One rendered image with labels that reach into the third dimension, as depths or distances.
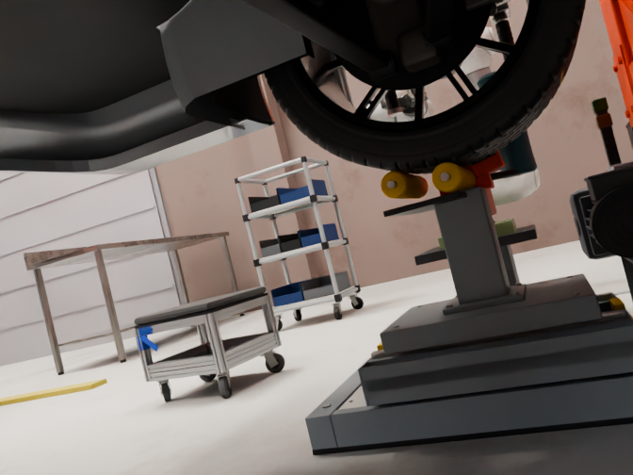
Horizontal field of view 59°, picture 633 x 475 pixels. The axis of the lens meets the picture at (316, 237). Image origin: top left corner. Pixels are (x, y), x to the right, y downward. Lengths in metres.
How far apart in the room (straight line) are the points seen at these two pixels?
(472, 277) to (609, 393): 0.32
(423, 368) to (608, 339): 0.32
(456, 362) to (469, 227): 0.28
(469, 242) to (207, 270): 5.13
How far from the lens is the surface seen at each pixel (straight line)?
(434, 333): 1.12
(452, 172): 1.11
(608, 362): 1.08
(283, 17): 0.87
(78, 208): 7.14
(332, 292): 3.41
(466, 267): 1.19
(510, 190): 2.55
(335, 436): 1.23
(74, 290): 7.28
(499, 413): 1.13
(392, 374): 1.12
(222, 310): 2.02
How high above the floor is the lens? 0.40
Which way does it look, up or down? 2 degrees up
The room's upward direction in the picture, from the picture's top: 14 degrees counter-clockwise
